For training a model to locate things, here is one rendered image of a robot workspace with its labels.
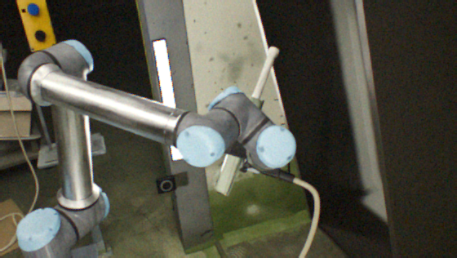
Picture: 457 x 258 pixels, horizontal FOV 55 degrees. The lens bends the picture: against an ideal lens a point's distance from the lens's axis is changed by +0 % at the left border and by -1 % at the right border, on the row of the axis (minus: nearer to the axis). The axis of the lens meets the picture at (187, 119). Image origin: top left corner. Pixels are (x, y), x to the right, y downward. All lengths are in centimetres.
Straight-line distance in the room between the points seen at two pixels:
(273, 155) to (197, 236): 164
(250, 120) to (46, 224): 83
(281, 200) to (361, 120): 87
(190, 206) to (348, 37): 123
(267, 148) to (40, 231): 85
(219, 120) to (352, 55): 101
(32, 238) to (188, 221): 116
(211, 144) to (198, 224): 167
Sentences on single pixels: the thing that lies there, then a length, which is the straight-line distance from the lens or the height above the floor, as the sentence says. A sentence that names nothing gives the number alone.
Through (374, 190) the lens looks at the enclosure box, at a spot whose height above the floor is 53.
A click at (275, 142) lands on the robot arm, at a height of 129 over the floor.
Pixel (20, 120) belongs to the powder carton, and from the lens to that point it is 369.
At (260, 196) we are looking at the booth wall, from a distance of 257.
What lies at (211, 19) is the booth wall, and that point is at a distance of 208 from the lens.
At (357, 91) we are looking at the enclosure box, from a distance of 192.
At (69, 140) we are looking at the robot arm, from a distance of 144.
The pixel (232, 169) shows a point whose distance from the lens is 131.
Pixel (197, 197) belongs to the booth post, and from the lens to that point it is 243.
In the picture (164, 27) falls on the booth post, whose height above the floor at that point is 132.
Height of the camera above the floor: 177
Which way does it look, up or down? 25 degrees down
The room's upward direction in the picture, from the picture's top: 8 degrees counter-clockwise
